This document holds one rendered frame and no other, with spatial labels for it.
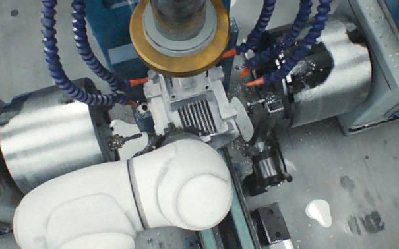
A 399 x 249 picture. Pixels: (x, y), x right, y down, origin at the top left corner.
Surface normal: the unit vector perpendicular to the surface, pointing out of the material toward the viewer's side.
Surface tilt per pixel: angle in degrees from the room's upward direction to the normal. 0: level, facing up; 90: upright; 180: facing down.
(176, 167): 42
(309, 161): 0
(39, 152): 28
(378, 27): 0
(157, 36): 0
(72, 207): 11
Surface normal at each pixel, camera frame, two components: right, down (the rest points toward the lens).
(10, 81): 0.00, -0.31
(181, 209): 0.07, 0.22
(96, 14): 0.29, 0.91
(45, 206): -0.12, -0.47
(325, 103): 0.26, 0.66
